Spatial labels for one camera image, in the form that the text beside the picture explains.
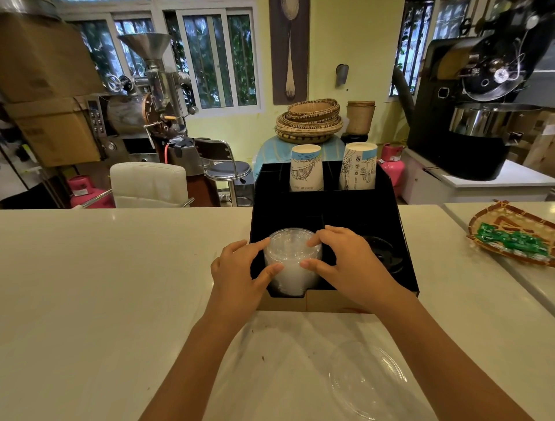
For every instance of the person's right hand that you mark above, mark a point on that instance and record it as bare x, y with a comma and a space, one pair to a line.
355, 269

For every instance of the person's left hand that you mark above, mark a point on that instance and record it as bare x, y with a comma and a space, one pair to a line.
232, 282

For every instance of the person's left thumb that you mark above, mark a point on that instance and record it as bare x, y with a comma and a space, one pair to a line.
269, 273

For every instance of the person's right middle finger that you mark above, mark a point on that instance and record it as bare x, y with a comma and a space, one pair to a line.
336, 230

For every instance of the person's right thumb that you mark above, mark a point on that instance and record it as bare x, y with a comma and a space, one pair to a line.
314, 265

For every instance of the stack of clear plastic lids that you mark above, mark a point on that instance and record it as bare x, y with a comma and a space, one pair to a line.
290, 264

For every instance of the person's left forearm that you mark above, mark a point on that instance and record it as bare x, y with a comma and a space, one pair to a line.
195, 368

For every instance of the person's right forearm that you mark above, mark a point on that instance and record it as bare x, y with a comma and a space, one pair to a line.
438, 364

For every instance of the black cup organizer box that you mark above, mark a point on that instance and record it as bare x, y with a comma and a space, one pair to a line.
368, 212

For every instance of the stack of black lids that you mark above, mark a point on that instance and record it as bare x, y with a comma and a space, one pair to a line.
386, 256

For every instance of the stack of printed paper cups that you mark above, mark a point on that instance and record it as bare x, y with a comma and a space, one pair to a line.
307, 169
359, 167

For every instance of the pink gas cylinder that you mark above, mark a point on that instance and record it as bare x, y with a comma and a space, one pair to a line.
392, 167
86, 193

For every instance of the light blue round table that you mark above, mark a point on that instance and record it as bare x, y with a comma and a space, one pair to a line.
273, 152

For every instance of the stack of woven flat baskets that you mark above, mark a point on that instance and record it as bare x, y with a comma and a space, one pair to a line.
308, 123

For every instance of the metal bar stool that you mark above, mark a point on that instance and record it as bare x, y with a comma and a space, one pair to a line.
225, 169

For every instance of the tall woven cylinder basket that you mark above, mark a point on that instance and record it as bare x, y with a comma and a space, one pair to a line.
360, 118

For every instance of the single clear dome lid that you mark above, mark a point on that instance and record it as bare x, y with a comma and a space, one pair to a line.
368, 381

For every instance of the white counter cabinet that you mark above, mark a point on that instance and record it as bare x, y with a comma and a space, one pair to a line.
477, 188

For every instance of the white padded chair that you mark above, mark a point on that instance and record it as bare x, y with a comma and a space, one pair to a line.
147, 184

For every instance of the woven bamboo tray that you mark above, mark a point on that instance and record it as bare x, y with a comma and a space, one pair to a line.
490, 217

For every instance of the pile of green sachets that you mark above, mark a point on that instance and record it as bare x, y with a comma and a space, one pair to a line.
514, 240

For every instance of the black coffee roaster machine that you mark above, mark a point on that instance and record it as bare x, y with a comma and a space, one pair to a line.
472, 108

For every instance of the barred window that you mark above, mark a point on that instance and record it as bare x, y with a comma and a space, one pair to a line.
412, 43

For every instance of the white framed window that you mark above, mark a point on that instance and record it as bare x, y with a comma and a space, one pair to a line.
104, 47
216, 60

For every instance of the silver coffee roaster machine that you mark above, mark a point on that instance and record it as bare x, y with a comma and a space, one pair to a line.
143, 108

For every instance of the stack of cardboard boxes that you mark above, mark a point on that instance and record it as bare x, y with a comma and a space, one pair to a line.
537, 147

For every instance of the small cardboard box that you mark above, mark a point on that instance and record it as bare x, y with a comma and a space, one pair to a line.
56, 132

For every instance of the large cardboard box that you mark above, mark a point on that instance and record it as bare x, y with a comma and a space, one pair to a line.
43, 56

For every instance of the grey wall lamp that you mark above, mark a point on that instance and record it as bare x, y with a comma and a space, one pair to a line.
342, 74

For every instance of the spoon wall poster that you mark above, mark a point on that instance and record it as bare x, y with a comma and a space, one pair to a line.
289, 52

